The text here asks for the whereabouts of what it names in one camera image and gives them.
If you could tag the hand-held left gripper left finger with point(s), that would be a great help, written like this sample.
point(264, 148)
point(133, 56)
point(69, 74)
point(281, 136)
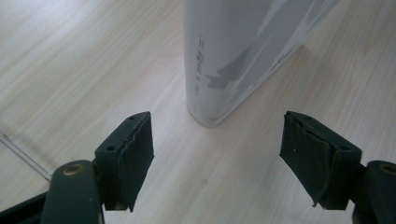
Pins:
point(124, 161)

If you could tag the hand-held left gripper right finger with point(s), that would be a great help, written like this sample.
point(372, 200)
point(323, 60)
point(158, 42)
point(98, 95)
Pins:
point(320, 161)

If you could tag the clear acrylic book rack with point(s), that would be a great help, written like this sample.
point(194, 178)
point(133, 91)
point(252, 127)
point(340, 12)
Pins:
point(25, 157)

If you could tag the white book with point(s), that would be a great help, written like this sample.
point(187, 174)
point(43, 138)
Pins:
point(224, 46)

